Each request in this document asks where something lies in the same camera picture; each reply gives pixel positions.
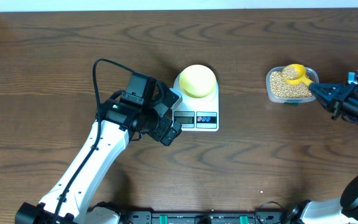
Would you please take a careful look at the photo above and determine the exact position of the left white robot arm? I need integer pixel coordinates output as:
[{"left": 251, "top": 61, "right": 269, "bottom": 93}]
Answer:
[{"left": 15, "top": 72, "right": 182, "bottom": 223}]

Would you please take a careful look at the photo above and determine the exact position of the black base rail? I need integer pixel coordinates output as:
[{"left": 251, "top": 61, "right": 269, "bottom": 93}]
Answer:
[{"left": 85, "top": 202, "right": 295, "bottom": 224}]

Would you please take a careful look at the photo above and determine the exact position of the yellow plastic scoop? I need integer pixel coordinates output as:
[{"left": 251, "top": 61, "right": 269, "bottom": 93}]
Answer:
[{"left": 281, "top": 64, "right": 313, "bottom": 86}]

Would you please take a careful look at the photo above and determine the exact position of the left black camera cable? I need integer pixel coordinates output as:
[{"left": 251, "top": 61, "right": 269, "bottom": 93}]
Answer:
[{"left": 50, "top": 58, "right": 136, "bottom": 224}]

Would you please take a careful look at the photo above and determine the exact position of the clear plastic bean container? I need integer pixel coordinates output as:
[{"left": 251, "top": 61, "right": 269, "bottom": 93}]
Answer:
[{"left": 266, "top": 67, "right": 316, "bottom": 103}]

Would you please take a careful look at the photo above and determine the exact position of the white digital kitchen scale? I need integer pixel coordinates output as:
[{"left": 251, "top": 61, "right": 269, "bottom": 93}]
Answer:
[{"left": 172, "top": 72, "right": 219, "bottom": 132}]

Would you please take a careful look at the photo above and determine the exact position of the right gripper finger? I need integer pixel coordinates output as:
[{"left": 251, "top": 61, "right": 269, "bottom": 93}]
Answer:
[
  {"left": 312, "top": 91, "right": 333, "bottom": 112},
  {"left": 309, "top": 83, "right": 350, "bottom": 98}
]

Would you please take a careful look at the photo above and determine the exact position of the yellow plastic bowl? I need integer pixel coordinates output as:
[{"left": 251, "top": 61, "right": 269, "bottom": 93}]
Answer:
[{"left": 179, "top": 65, "right": 217, "bottom": 98}]

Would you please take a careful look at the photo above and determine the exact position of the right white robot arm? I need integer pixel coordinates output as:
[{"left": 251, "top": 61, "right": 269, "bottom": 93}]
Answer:
[{"left": 287, "top": 83, "right": 358, "bottom": 224}]

